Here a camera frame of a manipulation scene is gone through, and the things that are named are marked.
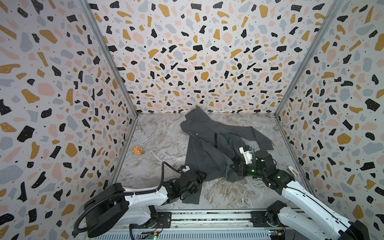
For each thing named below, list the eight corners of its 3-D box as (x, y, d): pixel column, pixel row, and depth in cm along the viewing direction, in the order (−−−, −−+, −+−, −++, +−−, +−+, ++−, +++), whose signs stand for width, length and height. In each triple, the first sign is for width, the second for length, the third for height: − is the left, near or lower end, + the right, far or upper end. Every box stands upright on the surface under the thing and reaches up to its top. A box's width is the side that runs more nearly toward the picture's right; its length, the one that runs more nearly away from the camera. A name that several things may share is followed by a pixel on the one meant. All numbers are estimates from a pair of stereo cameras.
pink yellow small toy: (134, 153, 101) (131, 148, 96) (139, 149, 103) (137, 144, 98) (139, 157, 99) (136, 153, 94) (144, 153, 101) (142, 148, 96)
